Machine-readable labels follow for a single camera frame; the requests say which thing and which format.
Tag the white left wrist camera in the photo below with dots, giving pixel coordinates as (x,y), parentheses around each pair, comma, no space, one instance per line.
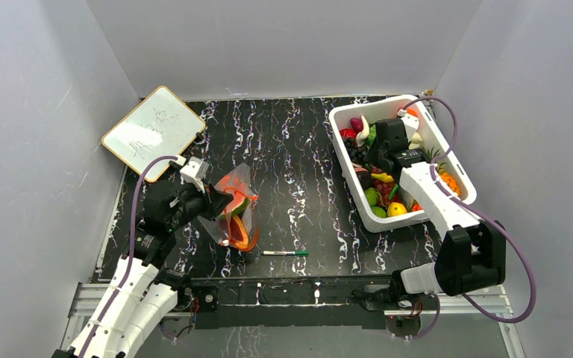
(194,171)

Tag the green capped marker pen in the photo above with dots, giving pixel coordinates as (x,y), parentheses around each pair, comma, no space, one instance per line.
(285,253)

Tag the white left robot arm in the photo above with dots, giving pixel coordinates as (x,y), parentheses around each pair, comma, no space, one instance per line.
(142,291)

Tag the yellow banana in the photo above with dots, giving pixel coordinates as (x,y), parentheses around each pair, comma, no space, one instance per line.
(382,177)

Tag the white plastic bin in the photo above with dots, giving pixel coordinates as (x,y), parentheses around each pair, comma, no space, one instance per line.
(444,148)

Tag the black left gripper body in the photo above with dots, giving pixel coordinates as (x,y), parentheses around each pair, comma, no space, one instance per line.
(192,204)

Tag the purple onion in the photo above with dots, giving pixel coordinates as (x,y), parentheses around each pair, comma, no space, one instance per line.
(356,124)

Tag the pineapple toy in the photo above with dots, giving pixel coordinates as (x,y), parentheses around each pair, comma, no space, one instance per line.
(443,172)

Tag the red apple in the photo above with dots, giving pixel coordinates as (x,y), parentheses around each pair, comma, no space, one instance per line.
(347,133)

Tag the white garlic wedge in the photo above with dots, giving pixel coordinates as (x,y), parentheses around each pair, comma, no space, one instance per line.
(363,135)

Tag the small whiteboard yellow frame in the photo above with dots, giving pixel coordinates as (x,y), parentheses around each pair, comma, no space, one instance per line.
(154,134)

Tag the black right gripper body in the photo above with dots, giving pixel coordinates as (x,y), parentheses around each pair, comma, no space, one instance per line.
(383,146)

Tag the dark grape bunch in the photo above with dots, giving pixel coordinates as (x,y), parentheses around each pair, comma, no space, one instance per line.
(357,154)

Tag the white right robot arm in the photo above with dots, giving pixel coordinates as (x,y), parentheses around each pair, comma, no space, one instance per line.
(473,252)

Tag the orange papaya slice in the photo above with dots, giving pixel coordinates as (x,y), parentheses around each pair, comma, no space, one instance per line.
(240,236)

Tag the clear zip bag orange zipper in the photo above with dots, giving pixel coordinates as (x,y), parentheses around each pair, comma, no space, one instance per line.
(237,180)

